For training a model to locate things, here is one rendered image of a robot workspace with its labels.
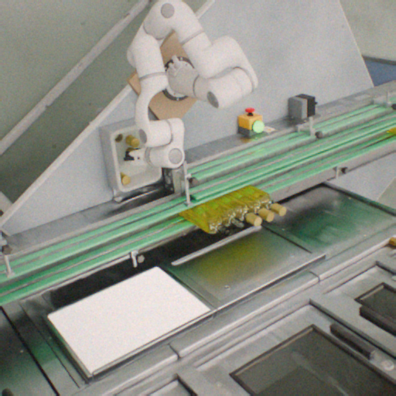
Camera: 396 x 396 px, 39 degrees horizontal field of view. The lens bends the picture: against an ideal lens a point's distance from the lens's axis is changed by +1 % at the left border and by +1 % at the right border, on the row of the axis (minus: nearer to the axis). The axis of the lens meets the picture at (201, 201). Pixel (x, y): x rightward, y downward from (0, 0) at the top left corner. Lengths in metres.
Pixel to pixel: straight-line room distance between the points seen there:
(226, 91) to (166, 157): 0.28
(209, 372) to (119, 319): 0.33
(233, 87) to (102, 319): 0.82
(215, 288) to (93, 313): 0.39
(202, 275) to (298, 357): 0.45
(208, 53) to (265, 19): 0.54
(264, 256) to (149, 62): 0.76
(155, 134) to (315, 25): 1.04
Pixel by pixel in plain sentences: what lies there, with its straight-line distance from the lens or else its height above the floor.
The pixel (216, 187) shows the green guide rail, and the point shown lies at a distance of 2.01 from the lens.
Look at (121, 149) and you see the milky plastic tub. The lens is 1.96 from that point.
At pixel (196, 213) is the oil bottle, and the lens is 1.93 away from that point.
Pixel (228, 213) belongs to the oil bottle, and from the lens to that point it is 1.90.
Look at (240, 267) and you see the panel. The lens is 1.89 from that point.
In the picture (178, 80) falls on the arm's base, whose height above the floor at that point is 0.84.
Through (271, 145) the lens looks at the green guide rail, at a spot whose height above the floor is 0.92.
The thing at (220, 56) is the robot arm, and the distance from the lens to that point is 1.78.
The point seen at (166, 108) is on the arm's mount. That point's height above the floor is 0.77.
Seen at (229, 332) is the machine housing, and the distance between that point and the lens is 1.67.
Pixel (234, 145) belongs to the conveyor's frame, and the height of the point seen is 0.86.
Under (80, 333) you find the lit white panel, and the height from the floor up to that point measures 1.14.
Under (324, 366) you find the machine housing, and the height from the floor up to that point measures 1.65.
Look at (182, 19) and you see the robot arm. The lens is 1.76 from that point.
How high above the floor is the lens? 2.43
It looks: 48 degrees down
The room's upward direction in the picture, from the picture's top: 120 degrees clockwise
